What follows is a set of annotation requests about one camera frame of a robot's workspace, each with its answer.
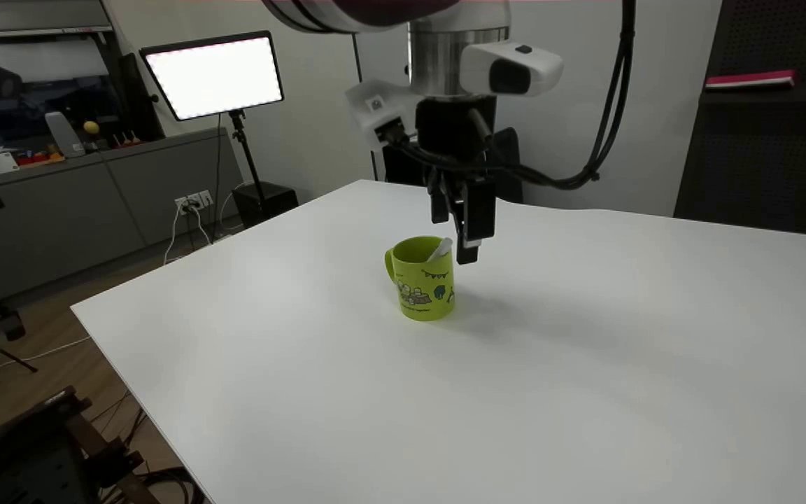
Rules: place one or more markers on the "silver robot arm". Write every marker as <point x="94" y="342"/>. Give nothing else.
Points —
<point x="452" y="94"/>

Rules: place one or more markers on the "grey cabinet counter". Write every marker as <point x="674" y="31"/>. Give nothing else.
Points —
<point x="98" y="209"/>

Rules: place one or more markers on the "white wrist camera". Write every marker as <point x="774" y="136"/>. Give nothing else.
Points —
<point x="507" y="67"/>

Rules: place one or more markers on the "green ceramic mug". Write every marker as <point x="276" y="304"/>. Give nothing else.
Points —
<point x="424" y="289"/>

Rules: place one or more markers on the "black equipment near floor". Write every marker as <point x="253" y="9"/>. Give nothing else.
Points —
<point x="55" y="454"/>

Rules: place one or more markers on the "white wall power outlet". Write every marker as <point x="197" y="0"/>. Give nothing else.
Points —
<point x="197" y="200"/>

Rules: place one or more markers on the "black tall shelf unit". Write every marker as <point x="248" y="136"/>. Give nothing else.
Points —
<point x="749" y="147"/>

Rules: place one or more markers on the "black light stand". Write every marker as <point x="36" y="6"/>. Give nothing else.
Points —
<point x="259" y="200"/>

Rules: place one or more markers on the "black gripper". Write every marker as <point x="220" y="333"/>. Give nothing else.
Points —
<point x="446" y="128"/>

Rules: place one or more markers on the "bright led light panel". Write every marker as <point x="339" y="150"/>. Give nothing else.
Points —
<point x="210" y="77"/>

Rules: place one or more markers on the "pink book on shelf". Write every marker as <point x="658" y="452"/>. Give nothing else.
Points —
<point x="765" y="79"/>

